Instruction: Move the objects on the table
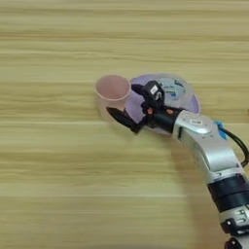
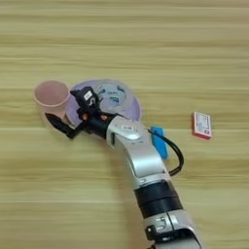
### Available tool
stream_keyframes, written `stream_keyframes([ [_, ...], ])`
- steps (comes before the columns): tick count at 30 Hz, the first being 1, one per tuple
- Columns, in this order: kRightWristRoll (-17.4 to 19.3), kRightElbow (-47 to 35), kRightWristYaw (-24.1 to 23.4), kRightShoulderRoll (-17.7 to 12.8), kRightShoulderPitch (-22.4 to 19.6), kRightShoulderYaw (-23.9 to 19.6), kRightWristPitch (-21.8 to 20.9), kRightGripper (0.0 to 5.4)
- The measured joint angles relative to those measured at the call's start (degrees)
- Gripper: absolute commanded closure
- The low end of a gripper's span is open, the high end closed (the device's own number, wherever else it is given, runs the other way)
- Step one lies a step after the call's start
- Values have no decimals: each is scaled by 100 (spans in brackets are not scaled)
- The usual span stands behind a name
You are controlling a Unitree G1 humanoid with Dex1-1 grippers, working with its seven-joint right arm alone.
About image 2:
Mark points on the pink plastic cup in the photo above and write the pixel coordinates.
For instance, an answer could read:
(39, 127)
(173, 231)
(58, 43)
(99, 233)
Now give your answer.
(52, 94)

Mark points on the small red white box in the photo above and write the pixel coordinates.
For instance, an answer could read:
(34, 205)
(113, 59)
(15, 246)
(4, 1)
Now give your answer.
(202, 125)

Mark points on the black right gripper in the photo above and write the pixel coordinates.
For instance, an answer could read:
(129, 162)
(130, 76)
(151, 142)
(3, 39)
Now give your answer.
(95, 121)

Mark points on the black box with white label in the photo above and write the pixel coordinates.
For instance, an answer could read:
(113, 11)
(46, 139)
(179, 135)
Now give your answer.
(88, 96)

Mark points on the clear tape roll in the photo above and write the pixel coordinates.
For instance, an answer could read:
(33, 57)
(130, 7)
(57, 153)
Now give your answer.
(113, 94)

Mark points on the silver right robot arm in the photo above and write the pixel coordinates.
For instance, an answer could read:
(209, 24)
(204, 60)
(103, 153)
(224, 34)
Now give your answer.
(146, 159)

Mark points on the purple round plate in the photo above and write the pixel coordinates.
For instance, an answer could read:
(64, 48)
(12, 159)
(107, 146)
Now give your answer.
(131, 105)

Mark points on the blue rectangular block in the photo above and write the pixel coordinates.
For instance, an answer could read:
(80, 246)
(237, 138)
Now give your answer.
(159, 137)

